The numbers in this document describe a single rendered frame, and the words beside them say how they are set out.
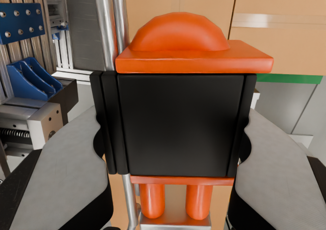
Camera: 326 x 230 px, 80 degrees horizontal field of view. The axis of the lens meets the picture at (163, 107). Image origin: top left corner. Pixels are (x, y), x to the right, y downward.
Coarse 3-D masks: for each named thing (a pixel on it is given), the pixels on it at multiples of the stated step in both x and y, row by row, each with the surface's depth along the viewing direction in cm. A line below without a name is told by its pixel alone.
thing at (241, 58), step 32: (128, 64) 9; (160, 64) 9; (192, 64) 9; (224, 64) 9; (256, 64) 9; (128, 96) 10; (160, 96) 10; (192, 96) 10; (224, 96) 10; (128, 128) 11; (160, 128) 11; (192, 128) 11; (224, 128) 11; (128, 160) 12; (160, 160) 12; (192, 160) 12; (224, 160) 12
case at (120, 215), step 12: (120, 180) 59; (120, 192) 62; (216, 192) 60; (228, 192) 60; (120, 204) 64; (216, 204) 62; (120, 216) 68; (216, 216) 65; (120, 228) 71; (216, 228) 68
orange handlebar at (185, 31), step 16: (160, 16) 10; (176, 16) 10; (192, 16) 10; (144, 32) 10; (160, 32) 10; (176, 32) 10; (192, 32) 10; (208, 32) 10; (144, 48) 10; (160, 48) 10; (176, 48) 10; (192, 48) 10; (208, 48) 10; (224, 48) 10; (144, 192) 16; (160, 192) 16; (192, 192) 16; (208, 192) 15; (144, 208) 17; (160, 208) 17; (192, 208) 16; (208, 208) 17
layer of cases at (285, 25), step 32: (128, 0) 72; (160, 0) 72; (192, 0) 71; (224, 0) 71; (256, 0) 70; (288, 0) 70; (320, 0) 70; (224, 32) 76; (256, 32) 75; (288, 32) 75; (320, 32) 74; (288, 64) 81; (320, 64) 80
